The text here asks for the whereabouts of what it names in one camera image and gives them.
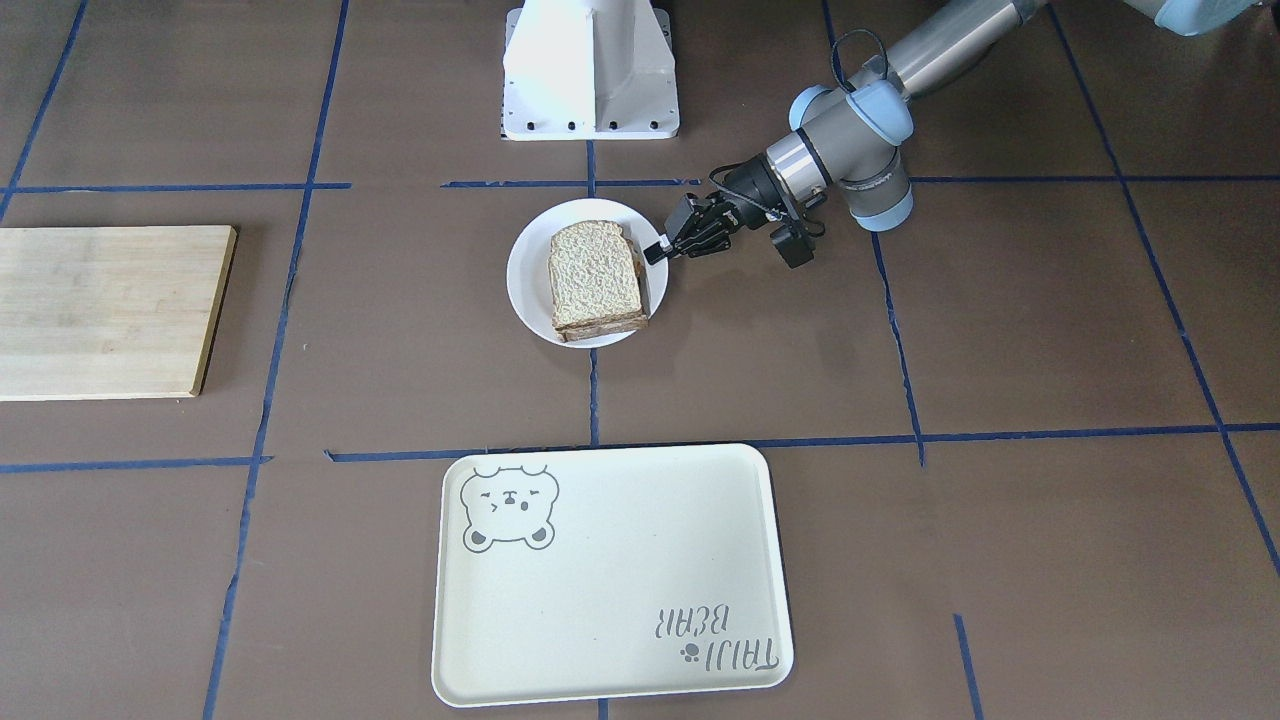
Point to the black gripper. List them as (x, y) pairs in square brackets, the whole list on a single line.
[(748, 187)]

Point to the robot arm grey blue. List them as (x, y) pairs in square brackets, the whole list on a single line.
[(846, 138)]

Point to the white pillar with base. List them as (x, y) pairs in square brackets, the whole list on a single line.
[(589, 71)]

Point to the cream bear tray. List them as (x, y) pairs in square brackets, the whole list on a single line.
[(610, 572)]

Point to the wooden cutting board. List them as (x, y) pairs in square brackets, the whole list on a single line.
[(91, 313)]

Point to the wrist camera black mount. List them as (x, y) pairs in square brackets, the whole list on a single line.
[(795, 236)]

